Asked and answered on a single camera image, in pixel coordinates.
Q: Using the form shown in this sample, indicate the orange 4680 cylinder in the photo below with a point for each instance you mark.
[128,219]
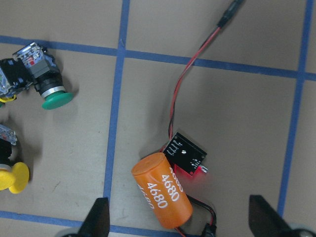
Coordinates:
[162,190]

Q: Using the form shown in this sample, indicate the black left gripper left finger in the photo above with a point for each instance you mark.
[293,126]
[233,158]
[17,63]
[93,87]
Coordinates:
[97,222]

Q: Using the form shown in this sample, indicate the yellow mushroom push button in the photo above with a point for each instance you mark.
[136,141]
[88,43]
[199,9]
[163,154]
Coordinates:
[13,176]

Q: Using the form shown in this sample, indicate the green mushroom push button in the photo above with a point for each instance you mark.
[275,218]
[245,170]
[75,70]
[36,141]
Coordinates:
[46,75]

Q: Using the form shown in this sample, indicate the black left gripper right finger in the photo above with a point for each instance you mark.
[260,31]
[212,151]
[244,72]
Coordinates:
[264,221]

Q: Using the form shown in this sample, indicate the black sensor circuit board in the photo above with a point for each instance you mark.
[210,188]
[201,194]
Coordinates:
[185,154]

